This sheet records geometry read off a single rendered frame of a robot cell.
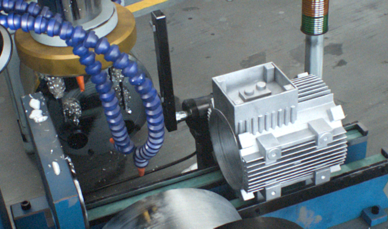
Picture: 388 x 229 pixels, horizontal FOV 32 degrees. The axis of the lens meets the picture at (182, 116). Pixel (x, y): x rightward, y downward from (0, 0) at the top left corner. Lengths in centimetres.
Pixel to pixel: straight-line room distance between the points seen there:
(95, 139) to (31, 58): 46
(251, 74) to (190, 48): 76
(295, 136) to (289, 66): 70
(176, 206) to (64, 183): 19
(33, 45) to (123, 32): 13
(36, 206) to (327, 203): 56
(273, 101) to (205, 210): 30
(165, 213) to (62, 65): 25
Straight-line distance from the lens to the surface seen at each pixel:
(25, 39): 100
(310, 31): 155
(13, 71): 153
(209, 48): 197
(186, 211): 91
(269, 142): 116
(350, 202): 138
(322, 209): 135
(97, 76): 85
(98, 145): 140
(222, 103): 118
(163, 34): 120
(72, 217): 102
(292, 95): 117
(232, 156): 132
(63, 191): 100
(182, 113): 132
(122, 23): 100
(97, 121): 137
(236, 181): 128
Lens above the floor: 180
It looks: 36 degrees down
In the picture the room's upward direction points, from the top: 5 degrees counter-clockwise
